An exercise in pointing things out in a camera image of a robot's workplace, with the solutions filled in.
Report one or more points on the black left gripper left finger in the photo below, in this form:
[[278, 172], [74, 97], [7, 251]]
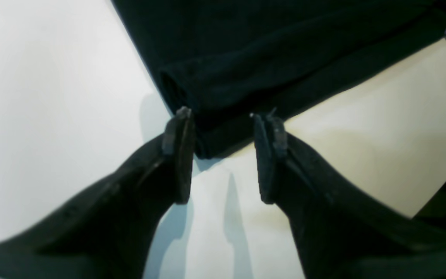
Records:
[[105, 231]]

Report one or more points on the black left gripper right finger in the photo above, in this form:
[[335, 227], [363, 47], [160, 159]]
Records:
[[339, 231]]

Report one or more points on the black graphic t-shirt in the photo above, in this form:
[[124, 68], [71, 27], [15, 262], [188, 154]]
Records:
[[225, 59]]

